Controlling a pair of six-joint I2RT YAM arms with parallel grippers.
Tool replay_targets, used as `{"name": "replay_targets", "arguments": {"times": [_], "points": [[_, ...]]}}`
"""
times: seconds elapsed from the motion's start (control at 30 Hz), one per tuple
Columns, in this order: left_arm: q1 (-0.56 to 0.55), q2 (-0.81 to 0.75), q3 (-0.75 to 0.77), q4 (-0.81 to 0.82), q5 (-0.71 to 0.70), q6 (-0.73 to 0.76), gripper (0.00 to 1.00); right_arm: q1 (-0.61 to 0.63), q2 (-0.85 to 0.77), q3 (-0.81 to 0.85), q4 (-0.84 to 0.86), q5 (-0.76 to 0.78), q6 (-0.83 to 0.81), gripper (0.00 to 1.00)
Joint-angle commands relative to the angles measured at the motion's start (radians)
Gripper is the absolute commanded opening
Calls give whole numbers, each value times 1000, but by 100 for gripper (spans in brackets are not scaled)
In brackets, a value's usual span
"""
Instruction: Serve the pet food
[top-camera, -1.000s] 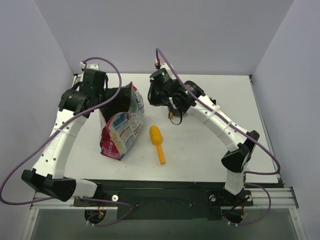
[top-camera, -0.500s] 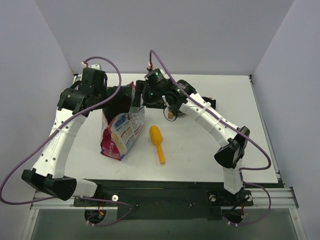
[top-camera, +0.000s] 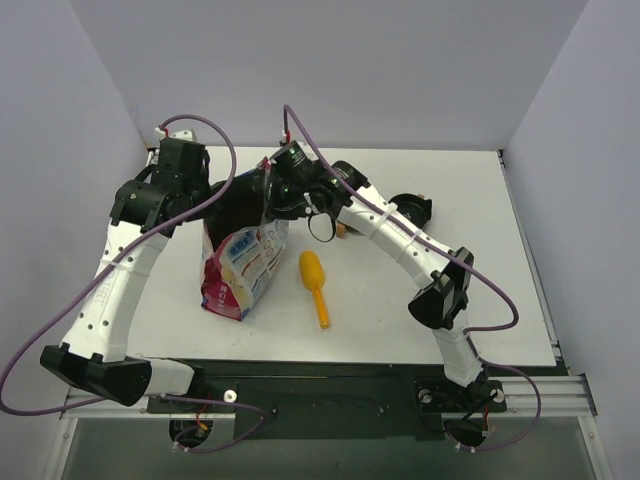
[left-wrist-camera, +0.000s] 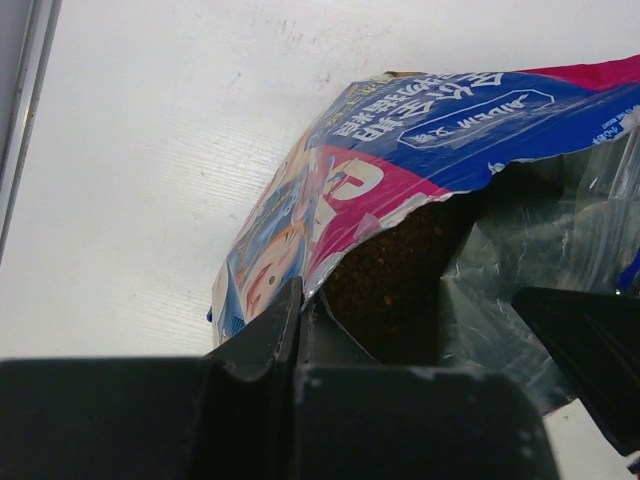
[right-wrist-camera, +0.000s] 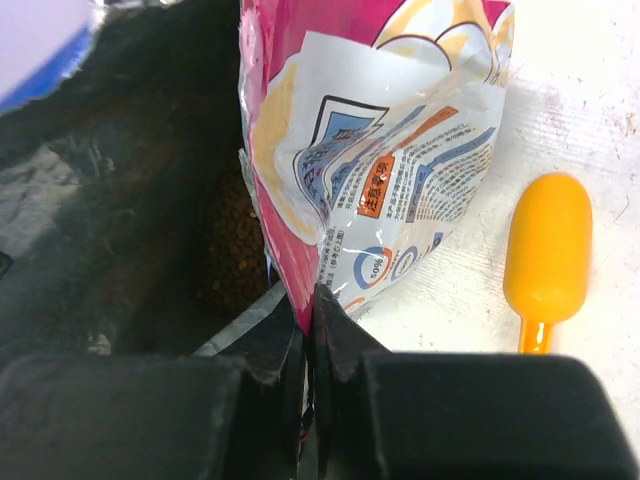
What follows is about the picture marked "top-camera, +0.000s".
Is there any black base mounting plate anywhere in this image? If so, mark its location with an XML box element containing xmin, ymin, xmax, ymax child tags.
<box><xmin>147</xmin><ymin>360</ymin><xmax>507</xmax><ymax>441</ymax></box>

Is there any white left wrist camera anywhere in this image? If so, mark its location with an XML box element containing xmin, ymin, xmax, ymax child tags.
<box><xmin>154</xmin><ymin>126</ymin><xmax>198</xmax><ymax>142</ymax></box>

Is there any pet food bag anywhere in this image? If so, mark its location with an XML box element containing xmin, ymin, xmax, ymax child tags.
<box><xmin>200</xmin><ymin>159</ymin><xmax>289</xmax><ymax>321</ymax></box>

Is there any black paw cat bowl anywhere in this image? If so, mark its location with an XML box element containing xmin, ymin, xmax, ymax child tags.
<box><xmin>390</xmin><ymin>193</ymin><xmax>433</xmax><ymax>228</ymax></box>

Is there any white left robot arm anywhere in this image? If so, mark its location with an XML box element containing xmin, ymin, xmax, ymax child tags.
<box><xmin>40</xmin><ymin>138</ymin><xmax>265</xmax><ymax>412</ymax></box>

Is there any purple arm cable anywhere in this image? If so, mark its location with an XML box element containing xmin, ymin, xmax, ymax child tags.
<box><xmin>0</xmin><ymin>114</ymin><xmax>276</xmax><ymax>455</ymax></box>
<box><xmin>282</xmin><ymin>104</ymin><xmax>540</xmax><ymax>455</ymax></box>

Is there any black fish cat bowl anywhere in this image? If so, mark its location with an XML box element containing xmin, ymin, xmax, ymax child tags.
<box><xmin>336</xmin><ymin>221</ymin><xmax>362</xmax><ymax>239</ymax></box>

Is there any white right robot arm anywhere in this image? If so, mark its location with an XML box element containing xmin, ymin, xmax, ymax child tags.
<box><xmin>267</xmin><ymin>141</ymin><xmax>483</xmax><ymax>409</ymax></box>

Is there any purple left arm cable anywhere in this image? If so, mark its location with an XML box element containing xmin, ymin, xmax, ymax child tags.
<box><xmin>0</xmin><ymin>114</ymin><xmax>276</xmax><ymax>455</ymax></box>

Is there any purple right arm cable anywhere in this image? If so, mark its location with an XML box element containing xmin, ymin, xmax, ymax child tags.
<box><xmin>282</xmin><ymin>104</ymin><xmax>540</xmax><ymax>455</ymax></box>

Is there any yellow plastic scoop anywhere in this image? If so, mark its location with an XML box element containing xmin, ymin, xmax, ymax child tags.
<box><xmin>299</xmin><ymin>250</ymin><xmax>331</xmax><ymax>330</ymax></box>

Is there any wooden bowl stand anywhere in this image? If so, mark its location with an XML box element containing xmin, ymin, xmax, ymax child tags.
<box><xmin>335</xmin><ymin>192</ymin><xmax>429</xmax><ymax>240</ymax></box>

